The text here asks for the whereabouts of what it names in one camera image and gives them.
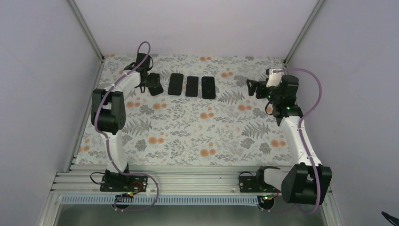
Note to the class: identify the aluminium rail frame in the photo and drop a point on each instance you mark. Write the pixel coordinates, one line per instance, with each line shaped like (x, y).
(183, 180)

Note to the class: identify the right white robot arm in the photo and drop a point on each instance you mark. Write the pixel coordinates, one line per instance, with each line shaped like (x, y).
(308, 180)

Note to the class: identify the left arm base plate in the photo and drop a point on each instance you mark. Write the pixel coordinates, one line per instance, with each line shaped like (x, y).
(124, 184)

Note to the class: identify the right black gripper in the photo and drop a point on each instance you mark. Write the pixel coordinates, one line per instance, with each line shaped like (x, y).
(251, 89)

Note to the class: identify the grey slotted cable duct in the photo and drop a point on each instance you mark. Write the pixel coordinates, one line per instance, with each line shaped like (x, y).
(141, 199)

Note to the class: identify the black phone left row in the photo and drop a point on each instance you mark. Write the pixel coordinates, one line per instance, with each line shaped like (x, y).
(175, 84)

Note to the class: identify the black phone right row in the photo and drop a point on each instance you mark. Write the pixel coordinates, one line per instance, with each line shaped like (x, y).
(208, 87)

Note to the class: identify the black phone row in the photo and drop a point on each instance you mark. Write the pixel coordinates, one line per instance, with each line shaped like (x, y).
(192, 86)
(175, 84)
(208, 87)

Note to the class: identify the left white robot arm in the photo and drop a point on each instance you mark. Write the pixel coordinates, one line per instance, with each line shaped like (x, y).
(108, 113)

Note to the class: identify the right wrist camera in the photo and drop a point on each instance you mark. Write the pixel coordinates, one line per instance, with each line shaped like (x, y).
(274, 77)

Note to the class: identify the floral table mat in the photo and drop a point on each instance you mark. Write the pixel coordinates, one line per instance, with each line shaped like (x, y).
(231, 130)

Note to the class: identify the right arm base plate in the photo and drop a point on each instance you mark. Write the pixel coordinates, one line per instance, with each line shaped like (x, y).
(254, 184)

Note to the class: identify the black phone middle row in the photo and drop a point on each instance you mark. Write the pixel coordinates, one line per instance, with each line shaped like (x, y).
(192, 86)

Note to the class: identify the teal phone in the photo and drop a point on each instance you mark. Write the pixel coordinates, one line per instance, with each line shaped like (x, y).
(156, 90)

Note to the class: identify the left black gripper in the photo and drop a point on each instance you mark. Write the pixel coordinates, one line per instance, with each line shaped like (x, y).
(140, 85)

